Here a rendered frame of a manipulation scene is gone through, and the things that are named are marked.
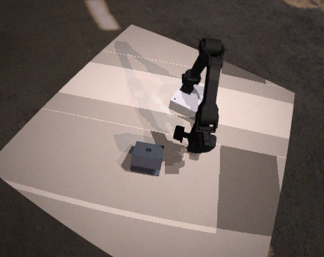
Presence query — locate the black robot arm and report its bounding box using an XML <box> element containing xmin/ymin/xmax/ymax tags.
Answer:
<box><xmin>180</xmin><ymin>38</ymin><xmax>225</xmax><ymax>154</ymax></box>

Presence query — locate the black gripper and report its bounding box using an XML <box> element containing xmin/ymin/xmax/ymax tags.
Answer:
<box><xmin>173</xmin><ymin>125</ymin><xmax>216</xmax><ymax>149</ymax></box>

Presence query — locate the grey sloped panel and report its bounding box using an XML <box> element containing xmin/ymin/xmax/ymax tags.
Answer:
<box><xmin>130</xmin><ymin>141</ymin><xmax>164</xmax><ymax>176</ymax></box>

